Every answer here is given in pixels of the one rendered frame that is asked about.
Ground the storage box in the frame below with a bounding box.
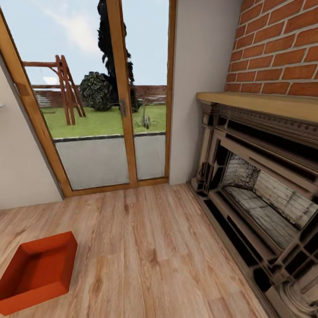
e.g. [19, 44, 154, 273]
[0, 231, 78, 316]

